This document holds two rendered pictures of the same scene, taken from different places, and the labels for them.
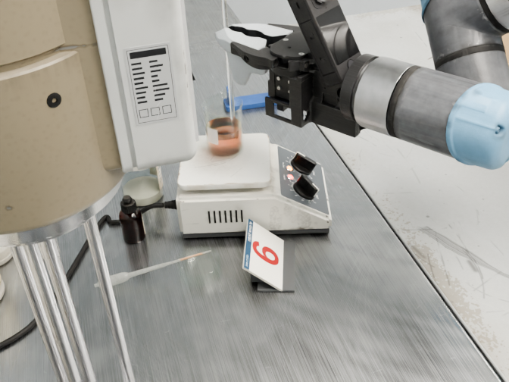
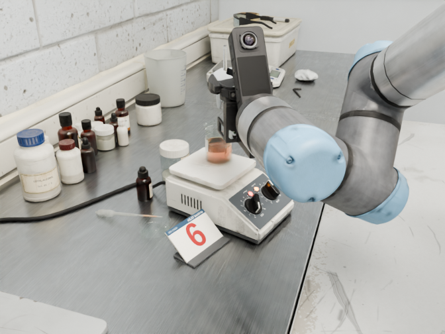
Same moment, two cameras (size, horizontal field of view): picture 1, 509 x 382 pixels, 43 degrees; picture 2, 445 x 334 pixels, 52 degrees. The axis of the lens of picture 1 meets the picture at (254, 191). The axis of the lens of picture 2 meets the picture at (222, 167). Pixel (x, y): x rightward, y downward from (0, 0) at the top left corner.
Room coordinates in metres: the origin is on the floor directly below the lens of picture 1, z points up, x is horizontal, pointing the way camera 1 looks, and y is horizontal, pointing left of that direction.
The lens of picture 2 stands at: (0.10, -0.38, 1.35)
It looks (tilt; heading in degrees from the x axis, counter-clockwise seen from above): 27 degrees down; 33
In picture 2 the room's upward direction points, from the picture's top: straight up
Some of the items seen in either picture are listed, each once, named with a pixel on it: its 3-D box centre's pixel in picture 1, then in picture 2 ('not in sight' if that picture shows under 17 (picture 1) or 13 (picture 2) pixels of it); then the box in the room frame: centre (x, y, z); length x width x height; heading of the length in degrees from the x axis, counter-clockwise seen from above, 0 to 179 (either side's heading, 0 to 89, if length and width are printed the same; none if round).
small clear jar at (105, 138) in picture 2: not in sight; (104, 137); (0.79, 0.41, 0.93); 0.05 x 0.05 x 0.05
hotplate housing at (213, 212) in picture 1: (246, 186); (224, 191); (0.71, 0.01, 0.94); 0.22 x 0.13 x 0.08; 89
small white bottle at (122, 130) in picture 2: not in sight; (122, 131); (0.83, 0.38, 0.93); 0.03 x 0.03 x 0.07
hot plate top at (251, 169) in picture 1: (225, 160); (212, 166); (0.71, 0.04, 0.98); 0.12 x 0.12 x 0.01; 89
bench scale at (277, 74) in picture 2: not in sight; (246, 73); (1.50, 0.43, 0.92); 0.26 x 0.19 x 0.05; 109
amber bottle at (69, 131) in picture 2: not in sight; (68, 136); (0.70, 0.43, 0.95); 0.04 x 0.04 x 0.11
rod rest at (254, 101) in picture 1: (251, 95); not in sight; (1.01, 0.00, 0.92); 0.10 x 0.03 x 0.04; 101
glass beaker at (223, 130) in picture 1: (224, 125); (220, 142); (0.73, 0.04, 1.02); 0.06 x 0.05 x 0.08; 171
